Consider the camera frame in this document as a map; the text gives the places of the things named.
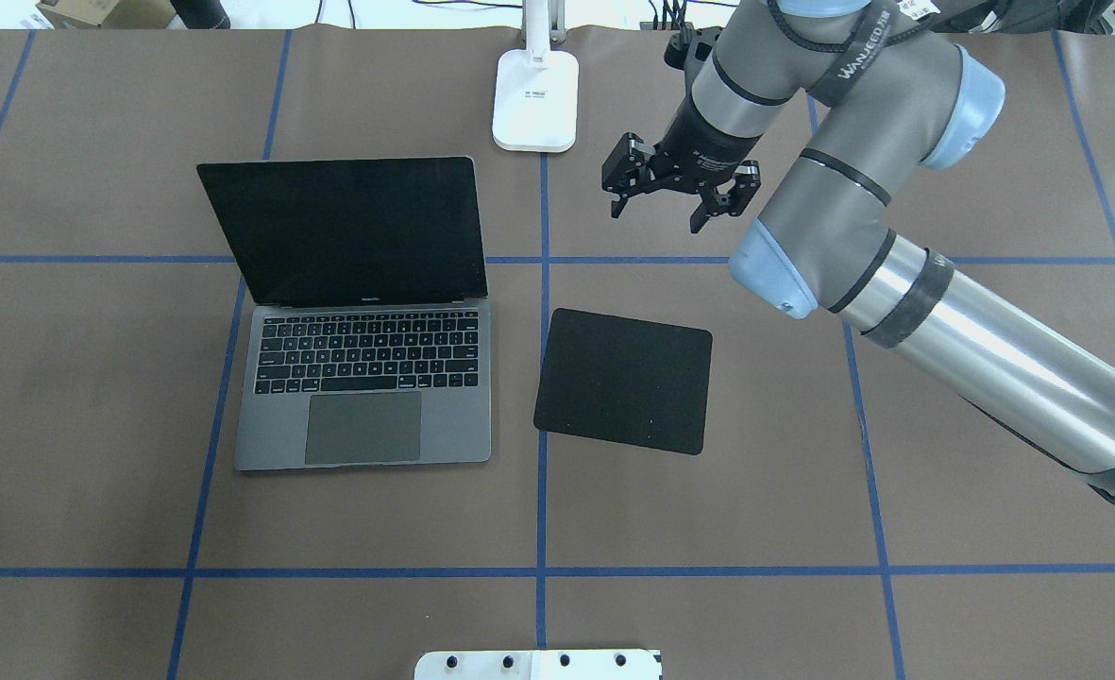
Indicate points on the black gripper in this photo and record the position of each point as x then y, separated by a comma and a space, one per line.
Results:
701, 148

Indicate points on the grey laptop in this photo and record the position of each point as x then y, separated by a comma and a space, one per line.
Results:
370, 338

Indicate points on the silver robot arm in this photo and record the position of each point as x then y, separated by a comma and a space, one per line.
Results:
898, 97

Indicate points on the black water bottle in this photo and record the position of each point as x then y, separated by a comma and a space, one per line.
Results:
201, 14

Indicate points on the black mouse pad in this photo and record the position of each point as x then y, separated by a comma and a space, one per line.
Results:
625, 380

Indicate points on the cardboard box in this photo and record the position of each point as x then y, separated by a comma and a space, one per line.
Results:
107, 14

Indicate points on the white desk lamp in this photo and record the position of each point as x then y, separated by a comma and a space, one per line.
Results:
536, 96

